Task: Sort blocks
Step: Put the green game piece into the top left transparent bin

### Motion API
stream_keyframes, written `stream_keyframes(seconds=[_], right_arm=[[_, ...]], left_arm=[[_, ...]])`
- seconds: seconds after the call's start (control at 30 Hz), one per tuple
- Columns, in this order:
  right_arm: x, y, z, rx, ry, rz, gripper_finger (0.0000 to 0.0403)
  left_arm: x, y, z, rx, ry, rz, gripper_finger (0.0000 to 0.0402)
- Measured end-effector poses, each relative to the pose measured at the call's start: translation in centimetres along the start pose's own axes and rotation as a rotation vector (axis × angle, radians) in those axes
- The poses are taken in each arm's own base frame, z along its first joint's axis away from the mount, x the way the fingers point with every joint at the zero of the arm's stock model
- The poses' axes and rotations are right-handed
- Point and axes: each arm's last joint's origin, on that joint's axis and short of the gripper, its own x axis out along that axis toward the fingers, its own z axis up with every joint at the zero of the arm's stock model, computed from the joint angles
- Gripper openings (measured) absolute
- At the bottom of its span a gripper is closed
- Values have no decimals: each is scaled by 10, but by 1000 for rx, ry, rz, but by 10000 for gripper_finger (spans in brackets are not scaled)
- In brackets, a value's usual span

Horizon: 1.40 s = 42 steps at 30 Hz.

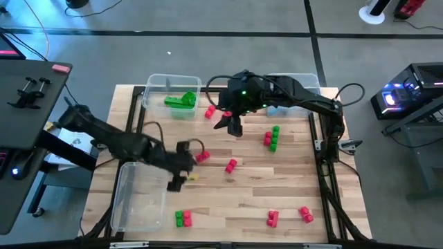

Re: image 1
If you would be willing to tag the black side desk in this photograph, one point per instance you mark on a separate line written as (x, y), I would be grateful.
(20, 131)

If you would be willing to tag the black round stand base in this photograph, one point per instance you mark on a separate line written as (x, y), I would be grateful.
(76, 2)

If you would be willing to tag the red black portable device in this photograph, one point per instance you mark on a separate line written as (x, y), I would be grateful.
(410, 7)

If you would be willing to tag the black device with light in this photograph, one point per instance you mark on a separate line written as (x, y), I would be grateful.
(20, 166)

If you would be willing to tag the white tower fan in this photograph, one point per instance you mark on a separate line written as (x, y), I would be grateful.
(370, 15)

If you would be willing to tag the silver metal bracket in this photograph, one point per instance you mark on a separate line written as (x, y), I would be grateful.
(322, 246)
(128, 245)

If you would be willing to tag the black clamp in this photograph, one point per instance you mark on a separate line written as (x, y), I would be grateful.
(24, 91)
(38, 90)

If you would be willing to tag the small yellow object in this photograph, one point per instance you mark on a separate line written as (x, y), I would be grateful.
(50, 126)

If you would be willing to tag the clear plastic bin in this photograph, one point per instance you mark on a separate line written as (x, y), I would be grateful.
(313, 81)
(138, 207)
(155, 90)

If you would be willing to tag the black computer case with lights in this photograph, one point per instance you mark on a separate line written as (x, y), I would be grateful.
(425, 79)

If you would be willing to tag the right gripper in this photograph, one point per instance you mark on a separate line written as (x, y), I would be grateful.
(242, 95)

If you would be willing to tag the black desk caster wheel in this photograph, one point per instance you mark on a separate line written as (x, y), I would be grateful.
(38, 212)

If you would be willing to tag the red two-stud block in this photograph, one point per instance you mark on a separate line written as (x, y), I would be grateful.
(187, 218)
(267, 138)
(226, 113)
(209, 112)
(306, 214)
(231, 166)
(202, 156)
(272, 218)

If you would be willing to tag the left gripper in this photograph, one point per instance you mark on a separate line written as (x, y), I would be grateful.
(173, 162)

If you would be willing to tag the green two-stud block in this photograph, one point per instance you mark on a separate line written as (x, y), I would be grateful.
(179, 218)
(181, 106)

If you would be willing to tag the white paper manual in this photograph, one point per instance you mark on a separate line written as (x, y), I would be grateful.
(74, 143)

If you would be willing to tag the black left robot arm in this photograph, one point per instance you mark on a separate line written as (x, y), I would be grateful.
(104, 133)

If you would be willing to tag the black screen with pink strip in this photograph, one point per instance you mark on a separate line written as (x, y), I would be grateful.
(8, 48)

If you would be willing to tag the white metal base plate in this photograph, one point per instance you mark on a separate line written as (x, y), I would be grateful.
(318, 145)

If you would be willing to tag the black equipment stand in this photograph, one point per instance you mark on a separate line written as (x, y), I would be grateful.
(425, 162)

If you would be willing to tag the pink eraser block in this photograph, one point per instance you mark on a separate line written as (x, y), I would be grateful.
(61, 68)

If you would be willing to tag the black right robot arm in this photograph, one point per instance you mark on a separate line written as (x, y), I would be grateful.
(311, 98)

